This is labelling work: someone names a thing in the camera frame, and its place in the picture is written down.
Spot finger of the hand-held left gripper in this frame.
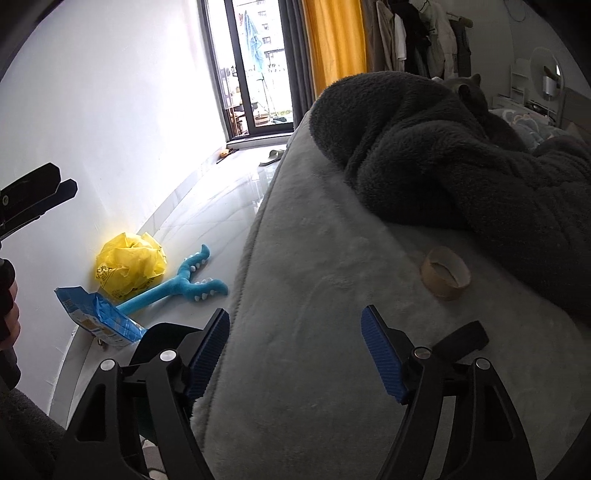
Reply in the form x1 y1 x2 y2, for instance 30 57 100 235
0 179 78 236
0 164 62 217

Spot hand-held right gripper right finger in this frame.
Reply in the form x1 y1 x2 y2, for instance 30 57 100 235
361 305 539 480

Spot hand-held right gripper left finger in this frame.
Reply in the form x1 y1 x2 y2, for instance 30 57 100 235
52 308 230 480

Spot black foam block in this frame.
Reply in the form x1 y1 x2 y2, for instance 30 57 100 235
433 322 490 365

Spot brown tape roll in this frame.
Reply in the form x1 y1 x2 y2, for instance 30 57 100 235
419 246 472 301

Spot person's left forearm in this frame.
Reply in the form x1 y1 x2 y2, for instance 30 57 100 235
0 339 23 393

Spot person's left hand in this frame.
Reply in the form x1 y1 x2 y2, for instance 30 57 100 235
2 282 22 344

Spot blue plush toy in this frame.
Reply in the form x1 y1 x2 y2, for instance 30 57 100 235
115 244 229 315

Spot yellow plastic bag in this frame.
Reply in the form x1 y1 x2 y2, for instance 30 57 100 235
95 232 168 296

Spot bed with light grey sheet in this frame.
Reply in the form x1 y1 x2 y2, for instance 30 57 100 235
191 115 591 480

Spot blue paper packet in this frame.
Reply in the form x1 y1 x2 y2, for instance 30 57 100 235
54 286 147 352

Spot person's grey fleece clothing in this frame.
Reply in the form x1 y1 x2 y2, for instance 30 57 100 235
0 388 68 480

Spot dark grey fleece blanket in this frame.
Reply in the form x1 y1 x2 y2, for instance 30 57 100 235
309 71 591 319

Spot black framed window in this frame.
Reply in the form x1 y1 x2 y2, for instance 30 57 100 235
198 0 305 139

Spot blue hanging towel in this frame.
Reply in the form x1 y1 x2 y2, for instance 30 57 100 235
242 10 267 72

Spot grey curtain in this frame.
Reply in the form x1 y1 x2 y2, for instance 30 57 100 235
281 0 315 132

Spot patterned blue pillow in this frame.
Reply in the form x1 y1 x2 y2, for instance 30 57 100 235
489 107 568 148

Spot grey cat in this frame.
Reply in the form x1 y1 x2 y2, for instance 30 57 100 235
443 73 527 151

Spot yellow curtain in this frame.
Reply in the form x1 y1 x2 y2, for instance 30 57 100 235
302 0 368 100

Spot brown padded headboard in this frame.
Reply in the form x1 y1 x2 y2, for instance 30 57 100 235
561 88 591 134

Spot grey hanging trousers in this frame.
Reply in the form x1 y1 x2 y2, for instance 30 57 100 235
450 16 472 77

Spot white hanging jacket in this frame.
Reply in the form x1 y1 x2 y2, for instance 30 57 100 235
422 0 458 79

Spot black hanging garment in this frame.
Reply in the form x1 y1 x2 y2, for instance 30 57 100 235
394 0 435 77

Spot round mirror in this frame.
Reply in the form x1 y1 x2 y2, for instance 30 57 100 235
530 46 566 102

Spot white wire shelf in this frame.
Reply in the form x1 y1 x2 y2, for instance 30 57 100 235
510 58 532 104

